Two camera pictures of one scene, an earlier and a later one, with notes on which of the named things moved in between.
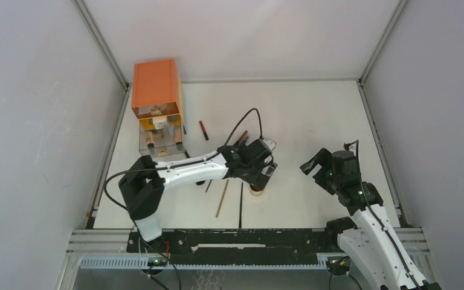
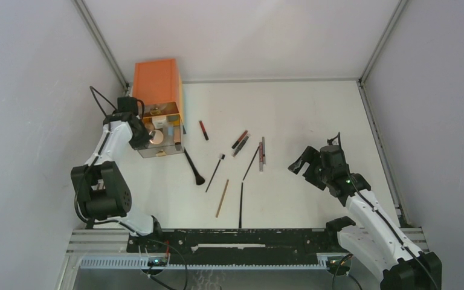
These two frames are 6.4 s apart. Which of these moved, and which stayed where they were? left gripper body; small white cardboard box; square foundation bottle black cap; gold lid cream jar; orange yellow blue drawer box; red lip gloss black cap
Moved: left gripper body; gold lid cream jar
Stayed: square foundation bottle black cap; small white cardboard box; orange yellow blue drawer box; red lip gloss black cap
